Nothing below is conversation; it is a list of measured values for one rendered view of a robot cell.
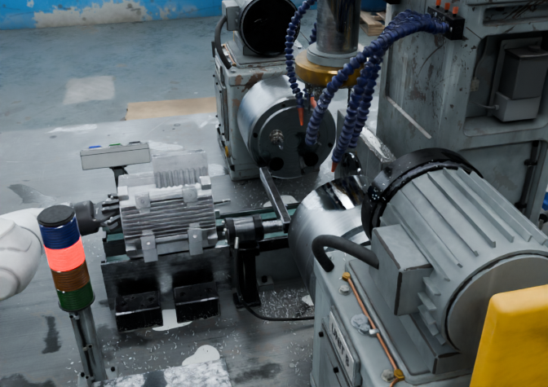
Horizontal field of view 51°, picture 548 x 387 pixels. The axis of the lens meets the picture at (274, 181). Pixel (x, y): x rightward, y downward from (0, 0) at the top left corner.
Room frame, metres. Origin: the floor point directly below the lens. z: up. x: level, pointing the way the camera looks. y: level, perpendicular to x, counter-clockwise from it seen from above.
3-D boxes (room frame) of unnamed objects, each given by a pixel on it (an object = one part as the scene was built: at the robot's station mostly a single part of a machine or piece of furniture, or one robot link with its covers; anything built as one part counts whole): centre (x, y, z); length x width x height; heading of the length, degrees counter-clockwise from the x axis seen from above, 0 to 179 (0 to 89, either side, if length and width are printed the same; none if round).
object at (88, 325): (0.79, 0.36, 1.01); 0.08 x 0.08 x 0.42; 13
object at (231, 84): (1.79, 0.03, 0.99); 0.35 x 0.31 x 0.37; 13
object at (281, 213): (1.15, 0.00, 1.01); 0.26 x 0.04 x 0.03; 13
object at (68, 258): (0.79, 0.36, 1.14); 0.06 x 0.06 x 0.04
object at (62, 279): (0.79, 0.36, 1.10); 0.06 x 0.06 x 0.04
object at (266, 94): (1.55, -0.02, 1.04); 0.37 x 0.25 x 0.25; 13
